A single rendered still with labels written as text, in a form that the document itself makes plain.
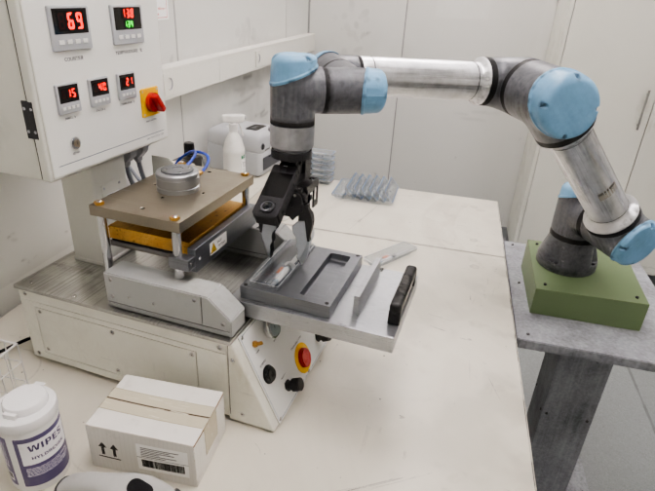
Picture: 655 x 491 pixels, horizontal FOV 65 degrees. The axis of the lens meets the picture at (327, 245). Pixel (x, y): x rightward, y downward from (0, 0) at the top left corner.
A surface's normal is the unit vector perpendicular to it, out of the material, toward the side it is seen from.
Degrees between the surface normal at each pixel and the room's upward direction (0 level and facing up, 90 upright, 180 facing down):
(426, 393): 0
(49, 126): 90
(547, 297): 90
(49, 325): 90
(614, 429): 0
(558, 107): 87
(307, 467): 0
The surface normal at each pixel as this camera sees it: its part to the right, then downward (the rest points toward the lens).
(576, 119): 0.18, 0.40
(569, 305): -0.24, 0.42
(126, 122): 0.94, 0.19
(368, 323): 0.05, -0.89
